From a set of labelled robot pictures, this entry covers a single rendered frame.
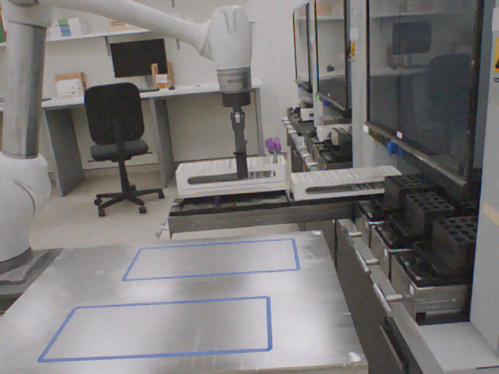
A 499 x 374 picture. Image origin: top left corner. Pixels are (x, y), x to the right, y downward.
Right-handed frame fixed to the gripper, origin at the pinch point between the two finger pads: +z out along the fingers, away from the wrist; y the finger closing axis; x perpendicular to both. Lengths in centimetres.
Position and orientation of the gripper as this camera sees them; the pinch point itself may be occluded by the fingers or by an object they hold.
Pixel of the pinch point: (242, 164)
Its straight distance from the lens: 124.2
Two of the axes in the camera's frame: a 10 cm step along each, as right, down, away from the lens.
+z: 0.8, 9.5, 3.1
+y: 0.2, 3.1, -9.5
